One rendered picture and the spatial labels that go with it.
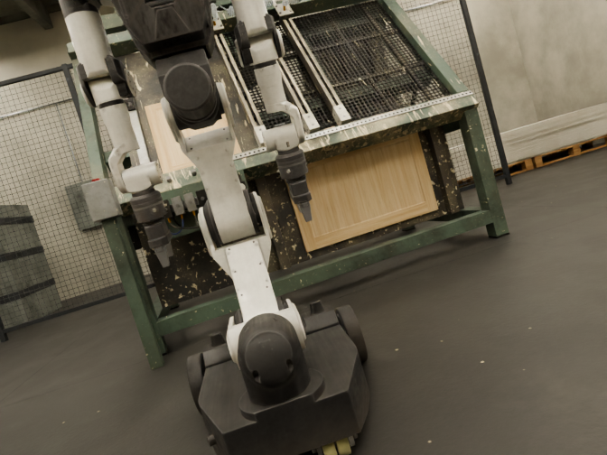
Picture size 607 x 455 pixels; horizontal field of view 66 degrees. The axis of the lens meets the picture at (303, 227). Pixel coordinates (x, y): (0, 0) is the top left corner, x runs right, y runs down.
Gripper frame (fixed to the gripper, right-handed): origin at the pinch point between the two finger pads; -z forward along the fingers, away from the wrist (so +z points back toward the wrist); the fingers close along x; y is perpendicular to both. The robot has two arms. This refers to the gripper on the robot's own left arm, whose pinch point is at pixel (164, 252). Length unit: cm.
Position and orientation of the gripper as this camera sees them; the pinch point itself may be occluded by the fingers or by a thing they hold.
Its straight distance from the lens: 145.2
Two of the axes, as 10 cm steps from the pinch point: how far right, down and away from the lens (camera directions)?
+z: -2.6, -9.3, -2.5
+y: -9.5, 2.9, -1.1
